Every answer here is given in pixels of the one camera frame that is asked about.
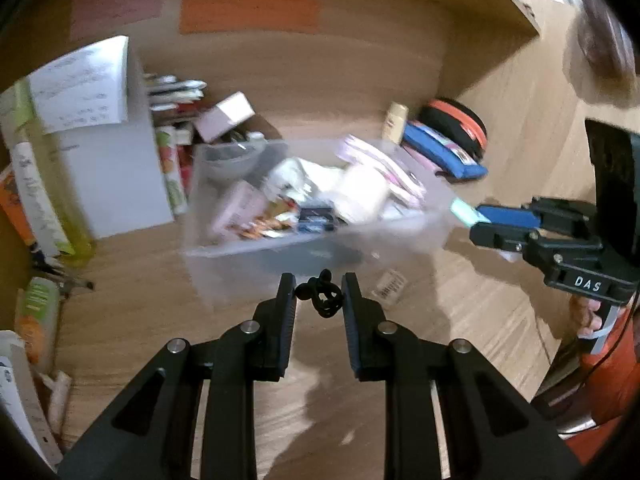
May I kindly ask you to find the black orange zip case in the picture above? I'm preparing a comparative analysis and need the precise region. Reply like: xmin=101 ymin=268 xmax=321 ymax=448
xmin=417 ymin=99 xmax=488 ymax=163

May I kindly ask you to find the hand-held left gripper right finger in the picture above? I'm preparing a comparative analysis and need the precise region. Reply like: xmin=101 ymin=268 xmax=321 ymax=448
xmin=341 ymin=272 xmax=583 ymax=480

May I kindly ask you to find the clear plastic bowl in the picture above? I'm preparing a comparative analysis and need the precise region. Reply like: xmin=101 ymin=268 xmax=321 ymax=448
xmin=200 ymin=142 xmax=266 ymax=181

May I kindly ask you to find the white paper note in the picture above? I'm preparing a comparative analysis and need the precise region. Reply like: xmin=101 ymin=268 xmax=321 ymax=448
xmin=27 ymin=36 xmax=130 ymax=135

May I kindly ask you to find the blue patchwork pouch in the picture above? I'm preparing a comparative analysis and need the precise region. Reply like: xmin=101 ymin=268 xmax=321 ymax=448
xmin=402 ymin=121 xmax=488 ymax=181

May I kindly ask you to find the open small cardboard box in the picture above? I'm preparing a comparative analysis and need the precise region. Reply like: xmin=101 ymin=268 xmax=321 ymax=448
xmin=194 ymin=91 xmax=281 ymax=145

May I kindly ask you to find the pink sticky note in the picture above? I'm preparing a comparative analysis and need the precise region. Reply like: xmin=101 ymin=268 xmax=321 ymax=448
xmin=70 ymin=0 xmax=165 ymax=41

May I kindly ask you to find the person's right hand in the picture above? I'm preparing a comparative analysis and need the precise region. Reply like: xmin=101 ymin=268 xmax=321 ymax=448
xmin=569 ymin=292 xmax=603 ymax=342

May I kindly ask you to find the wooden desktop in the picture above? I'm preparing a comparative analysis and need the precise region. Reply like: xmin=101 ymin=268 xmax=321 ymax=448
xmin=10 ymin=110 xmax=591 ymax=480

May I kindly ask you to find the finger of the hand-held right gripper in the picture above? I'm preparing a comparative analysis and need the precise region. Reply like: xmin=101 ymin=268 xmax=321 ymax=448
xmin=475 ymin=202 xmax=543 ymax=230
xmin=469 ymin=222 xmax=542 ymax=255

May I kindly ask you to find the black metal clip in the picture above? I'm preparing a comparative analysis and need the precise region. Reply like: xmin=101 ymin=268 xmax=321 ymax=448
xmin=30 ymin=247 xmax=96 ymax=292

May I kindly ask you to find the white file holder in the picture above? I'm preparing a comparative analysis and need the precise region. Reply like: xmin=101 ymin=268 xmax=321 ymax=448
xmin=55 ymin=50 xmax=176 ymax=240

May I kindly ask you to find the orange sticky note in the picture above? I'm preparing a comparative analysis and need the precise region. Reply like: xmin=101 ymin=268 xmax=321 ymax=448
xmin=179 ymin=0 xmax=321 ymax=35

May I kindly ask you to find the white carton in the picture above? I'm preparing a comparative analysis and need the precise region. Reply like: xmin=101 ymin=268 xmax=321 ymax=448
xmin=0 ymin=330 xmax=65 ymax=468

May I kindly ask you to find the black knotted hair tie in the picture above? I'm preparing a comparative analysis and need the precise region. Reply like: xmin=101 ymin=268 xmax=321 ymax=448
xmin=295 ymin=270 xmax=343 ymax=318

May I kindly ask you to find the pink flat pouch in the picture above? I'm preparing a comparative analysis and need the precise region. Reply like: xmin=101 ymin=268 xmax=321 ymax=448
xmin=402 ymin=144 xmax=441 ymax=173

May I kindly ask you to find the pale teal board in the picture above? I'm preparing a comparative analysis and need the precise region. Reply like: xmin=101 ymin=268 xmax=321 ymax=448
xmin=449 ymin=198 xmax=482 ymax=227

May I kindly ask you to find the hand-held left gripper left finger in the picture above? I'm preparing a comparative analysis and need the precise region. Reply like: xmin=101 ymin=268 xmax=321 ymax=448
xmin=57 ymin=272 xmax=297 ymax=480

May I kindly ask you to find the pink carton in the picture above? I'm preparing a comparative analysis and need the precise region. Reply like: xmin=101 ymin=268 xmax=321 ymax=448
xmin=210 ymin=180 xmax=268 ymax=241

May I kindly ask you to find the blue black packet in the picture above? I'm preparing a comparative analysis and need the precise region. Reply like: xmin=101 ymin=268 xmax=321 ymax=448
xmin=297 ymin=205 xmax=336 ymax=233

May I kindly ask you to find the yellow green tall bottle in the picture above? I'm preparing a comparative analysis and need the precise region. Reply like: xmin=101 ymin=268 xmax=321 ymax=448
xmin=0 ymin=80 xmax=96 ymax=266

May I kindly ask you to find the green orange tube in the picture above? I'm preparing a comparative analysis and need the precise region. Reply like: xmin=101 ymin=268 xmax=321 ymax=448
xmin=15 ymin=277 xmax=62 ymax=368

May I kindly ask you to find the beige plastic jar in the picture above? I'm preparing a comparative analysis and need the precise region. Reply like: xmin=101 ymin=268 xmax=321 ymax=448
xmin=332 ymin=165 xmax=391 ymax=223

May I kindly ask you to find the cream lotion bottle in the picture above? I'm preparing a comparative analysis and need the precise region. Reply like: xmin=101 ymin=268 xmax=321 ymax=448
xmin=382 ymin=102 xmax=410 ymax=145

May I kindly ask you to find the person's right forearm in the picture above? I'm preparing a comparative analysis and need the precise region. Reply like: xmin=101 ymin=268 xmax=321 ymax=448
xmin=565 ymin=305 xmax=640 ymax=466

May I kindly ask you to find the orange white box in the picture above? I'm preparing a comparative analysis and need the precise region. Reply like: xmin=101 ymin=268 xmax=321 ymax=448
xmin=0 ymin=167 xmax=38 ymax=256

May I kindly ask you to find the white barcode label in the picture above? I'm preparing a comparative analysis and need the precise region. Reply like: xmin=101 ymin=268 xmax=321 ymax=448
xmin=372 ymin=270 xmax=407 ymax=306

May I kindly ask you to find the clear plastic storage box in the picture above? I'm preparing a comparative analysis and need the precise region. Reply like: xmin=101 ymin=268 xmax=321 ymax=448
xmin=182 ymin=137 xmax=458 ymax=313

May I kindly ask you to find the stack of books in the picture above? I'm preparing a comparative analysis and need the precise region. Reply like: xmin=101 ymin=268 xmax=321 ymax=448
xmin=145 ymin=74 xmax=208 ymax=216

